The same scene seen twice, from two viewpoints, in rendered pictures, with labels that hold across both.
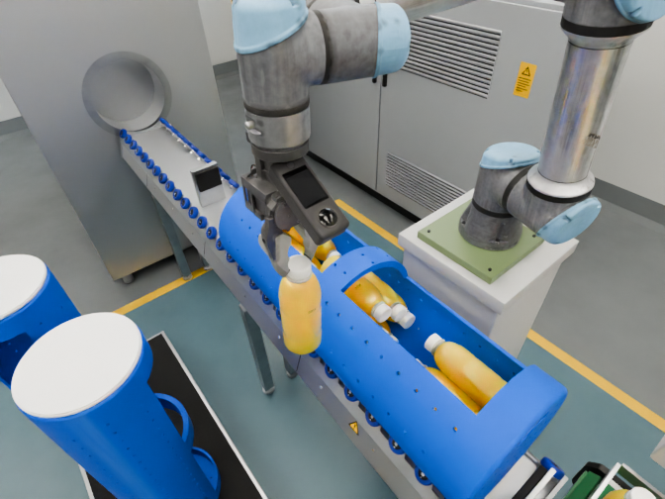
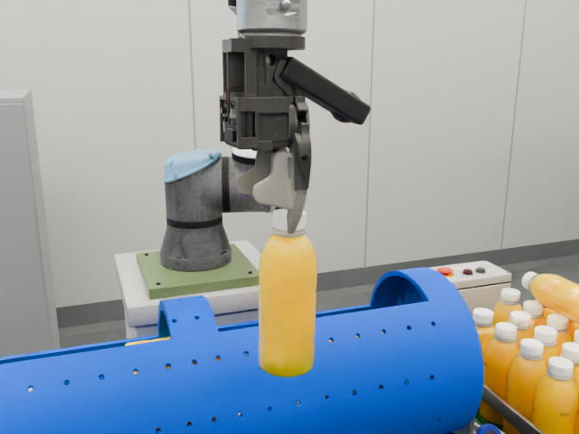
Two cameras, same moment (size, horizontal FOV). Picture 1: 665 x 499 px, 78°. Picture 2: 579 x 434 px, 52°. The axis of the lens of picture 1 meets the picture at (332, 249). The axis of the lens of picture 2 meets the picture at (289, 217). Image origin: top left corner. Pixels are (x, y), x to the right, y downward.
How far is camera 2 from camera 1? 78 cm
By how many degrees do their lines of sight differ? 67
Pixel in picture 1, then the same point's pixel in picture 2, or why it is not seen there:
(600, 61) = not seen: hidden behind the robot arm
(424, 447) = (429, 370)
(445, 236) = (177, 278)
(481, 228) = (208, 244)
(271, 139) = (303, 18)
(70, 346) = not seen: outside the picture
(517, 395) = (420, 275)
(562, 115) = not seen: hidden behind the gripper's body
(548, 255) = (252, 254)
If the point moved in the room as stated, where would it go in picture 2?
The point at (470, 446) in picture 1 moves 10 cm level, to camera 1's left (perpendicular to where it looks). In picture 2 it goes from (451, 321) to (447, 351)
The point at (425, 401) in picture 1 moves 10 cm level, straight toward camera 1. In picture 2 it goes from (397, 331) to (460, 351)
